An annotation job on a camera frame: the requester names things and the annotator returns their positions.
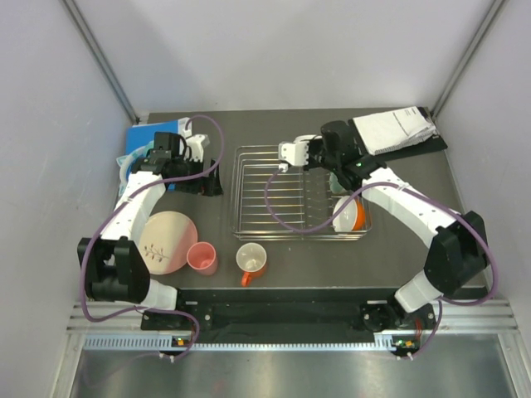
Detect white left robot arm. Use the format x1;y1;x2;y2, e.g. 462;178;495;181
77;127;222;329

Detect blue book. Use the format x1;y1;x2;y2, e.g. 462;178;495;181
119;118;192;164

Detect mint green ceramic bowl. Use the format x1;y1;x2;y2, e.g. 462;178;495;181
329;173;347;195

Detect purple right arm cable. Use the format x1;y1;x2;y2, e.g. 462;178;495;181
264;167;501;356

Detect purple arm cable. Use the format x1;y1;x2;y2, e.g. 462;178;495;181
78;114;227;357
264;167;501;356

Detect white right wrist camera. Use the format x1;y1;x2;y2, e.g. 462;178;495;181
278;134;316;173

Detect chrome wire dish rack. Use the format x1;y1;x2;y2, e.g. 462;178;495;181
231;144;372;240

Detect orange ceramic mug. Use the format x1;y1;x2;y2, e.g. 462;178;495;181
236;242;267;287

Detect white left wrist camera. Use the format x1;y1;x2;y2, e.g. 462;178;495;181
178;118;210;163

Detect white paper stack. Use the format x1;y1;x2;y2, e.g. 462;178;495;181
353;106;438;156

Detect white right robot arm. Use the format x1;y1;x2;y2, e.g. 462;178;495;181
302;120;489;328

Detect white bowl orange outside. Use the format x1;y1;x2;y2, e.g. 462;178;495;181
333;198;366;233

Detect grey slotted cable duct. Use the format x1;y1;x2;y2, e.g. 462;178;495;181
83;332;398;352

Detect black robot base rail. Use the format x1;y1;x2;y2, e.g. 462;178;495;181
140;287;436;344

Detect pink plate with leaf motif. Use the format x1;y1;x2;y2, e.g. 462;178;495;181
139;211;198;275

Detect pink plastic cup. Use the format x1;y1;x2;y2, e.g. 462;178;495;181
187;242;218;276

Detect black clipboard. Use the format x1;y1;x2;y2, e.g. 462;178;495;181
348;107;448;162

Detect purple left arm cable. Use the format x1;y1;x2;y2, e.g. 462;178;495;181
78;114;227;357

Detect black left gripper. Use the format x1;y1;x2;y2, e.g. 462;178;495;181
171;154;222;197

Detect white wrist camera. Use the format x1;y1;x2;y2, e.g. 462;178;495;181
178;118;210;163
278;134;316;173

